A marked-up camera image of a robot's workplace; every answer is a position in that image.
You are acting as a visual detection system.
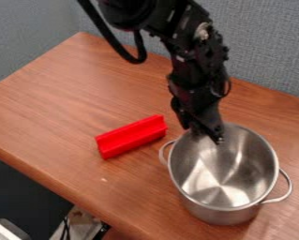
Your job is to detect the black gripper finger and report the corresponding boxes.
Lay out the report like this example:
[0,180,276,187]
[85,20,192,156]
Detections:
[189,121,224,144]
[169,97,191,129]

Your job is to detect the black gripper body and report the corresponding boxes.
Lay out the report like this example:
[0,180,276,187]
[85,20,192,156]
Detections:
[168,62,229,125]

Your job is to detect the red plastic block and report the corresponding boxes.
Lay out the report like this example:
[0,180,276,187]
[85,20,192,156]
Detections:
[93,114,168,159]

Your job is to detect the stainless steel pot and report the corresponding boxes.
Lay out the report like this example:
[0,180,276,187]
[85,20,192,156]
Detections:
[159,123,292,225]

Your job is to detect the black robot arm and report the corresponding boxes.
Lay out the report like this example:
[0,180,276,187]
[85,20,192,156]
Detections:
[97,0,229,143]

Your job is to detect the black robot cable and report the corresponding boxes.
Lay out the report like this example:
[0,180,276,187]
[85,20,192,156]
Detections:
[76,0,149,65]

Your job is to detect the metal table leg bracket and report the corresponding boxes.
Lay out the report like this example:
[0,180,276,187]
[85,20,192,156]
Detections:
[49,206,109,240]

